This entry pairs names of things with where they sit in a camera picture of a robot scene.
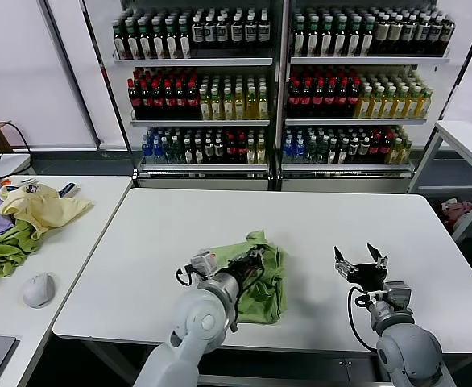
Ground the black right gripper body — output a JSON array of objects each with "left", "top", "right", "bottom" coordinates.
[{"left": 347, "top": 261, "right": 387, "bottom": 292}]

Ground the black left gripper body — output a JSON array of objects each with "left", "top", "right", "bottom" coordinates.
[{"left": 226, "top": 253, "right": 267, "bottom": 283}]

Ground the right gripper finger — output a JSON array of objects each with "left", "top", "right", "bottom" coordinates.
[
  {"left": 332, "top": 245, "right": 358, "bottom": 280},
  {"left": 366, "top": 242, "right": 390, "bottom": 272}
]

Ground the light green t-shirt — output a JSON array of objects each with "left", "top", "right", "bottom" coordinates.
[{"left": 211, "top": 229, "right": 290, "bottom": 326}]

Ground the pink clothes pile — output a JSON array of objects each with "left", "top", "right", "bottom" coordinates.
[{"left": 439, "top": 197, "right": 472, "bottom": 227}]

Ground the dark table underframe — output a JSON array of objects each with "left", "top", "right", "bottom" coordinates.
[{"left": 74, "top": 338, "right": 386, "bottom": 387}]

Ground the blue striped white cloth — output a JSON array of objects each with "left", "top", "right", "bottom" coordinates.
[{"left": 58, "top": 181, "right": 80, "bottom": 199}]

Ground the white drinks display shelf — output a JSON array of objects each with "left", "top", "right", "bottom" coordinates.
[
  {"left": 81, "top": 0, "right": 285, "bottom": 193},
  {"left": 278, "top": 0, "right": 472, "bottom": 194}
]

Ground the pale yellow garment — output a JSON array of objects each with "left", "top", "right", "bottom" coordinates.
[{"left": 0, "top": 181, "right": 95, "bottom": 241}]

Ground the grey computer mouse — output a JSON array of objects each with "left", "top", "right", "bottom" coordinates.
[{"left": 22, "top": 272, "right": 56, "bottom": 310}]

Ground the green cap white label bottle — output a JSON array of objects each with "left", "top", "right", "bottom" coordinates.
[
  {"left": 346, "top": 19, "right": 361, "bottom": 57},
  {"left": 292, "top": 19, "right": 306, "bottom": 57},
  {"left": 333, "top": 19, "right": 347, "bottom": 57},
  {"left": 139, "top": 19, "right": 152, "bottom": 60},
  {"left": 305, "top": 19, "right": 320, "bottom": 57},
  {"left": 113, "top": 20, "right": 127, "bottom": 60},
  {"left": 178, "top": 19, "right": 192, "bottom": 60},
  {"left": 164, "top": 19, "right": 179, "bottom": 60},
  {"left": 319, "top": 19, "right": 333, "bottom": 57},
  {"left": 126, "top": 20, "right": 139, "bottom": 60},
  {"left": 360, "top": 19, "right": 375, "bottom": 57},
  {"left": 151, "top": 19, "right": 165, "bottom": 60}
]

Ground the beige label dark bottle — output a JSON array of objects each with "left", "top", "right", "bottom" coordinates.
[
  {"left": 388, "top": 16, "right": 403, "bottom": 56},
  {"left": 375, "top": 18, "right": 389, "bottom": 56}
]

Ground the white cap dark label bottle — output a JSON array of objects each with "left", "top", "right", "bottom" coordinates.
[
  {"left": 216, "top": 11, "right": 230, "bottom": 49},
  {"left": 191, "top": 11, "right": 205, "bottom": 49},
  {"left": 416, "top": 16, "right": 430, "bottom": 56},
  {"left": 257, "top": 10, "right": 271, "bottom": 49},
  {"left": 441, "top": 18, "right": 455, "bottom": 56},
  {"left": 243, "top": 10, "right": 258, "bottom": 49},
  {"left": 429, "top": 16, "right": 442, "bottom": 56},
  {"left": 204, "top": 11, "right": 217, "bottom": 49},
  {"left": 230, "top": 10, "right": 244, "bottom": 49},
  {"left": 402, "top": 16, "right": 416, "bottom": 56}
]

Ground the crumpled green garment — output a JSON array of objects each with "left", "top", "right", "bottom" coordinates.
[{"left": 0, "top": 219, "right": 42, "bottom": 279}]

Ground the brown cardboard box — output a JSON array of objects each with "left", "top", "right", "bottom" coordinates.
[{"left": 0, "top": 119, "right": 14, "bottom": 152}]

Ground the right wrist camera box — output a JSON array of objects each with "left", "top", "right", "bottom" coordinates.
[{"left": 383, "top": 281, "right": 413, "bottom": 312}]

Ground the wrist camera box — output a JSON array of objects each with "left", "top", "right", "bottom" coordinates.
[
  {"left": 191, "top": 250, "right": 217, "bottom": 279},
  {"left": 383, "top": 281, "right": 413, "bottom": 312}
]

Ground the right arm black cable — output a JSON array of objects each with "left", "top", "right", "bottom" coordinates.
[{"left": 347, "top": 284, "right": 382, "bottom": 352}]

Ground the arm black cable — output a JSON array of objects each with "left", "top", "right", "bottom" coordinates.
[
  {"left": 174, "top": 257, "right": 270, "bottom": 334},
  {"left": 347, "top": 284, "right": 382, "bottom": 352}
]

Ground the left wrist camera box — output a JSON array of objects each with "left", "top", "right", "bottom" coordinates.
[{"left": 191, "top": 250, "right": 217, "bottom": 279}]

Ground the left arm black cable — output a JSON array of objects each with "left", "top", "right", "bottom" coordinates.
[{"left": 174, "top": 257, "right": 270, "bottom": 334}]

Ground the white metal-frame table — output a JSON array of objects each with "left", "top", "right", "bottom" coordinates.
[{"left": 407, "top": 119, "right": 472, "bottom": 243}]

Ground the grey partition frame post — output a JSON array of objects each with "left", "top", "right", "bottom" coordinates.
[{"left": 38, "top": 0, "right": 102, "bottom": 151}]

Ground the thin black desk cable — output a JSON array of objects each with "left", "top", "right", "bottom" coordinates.
[{"left": 0, "top": 120, "right": 32, "bottom": 156}]

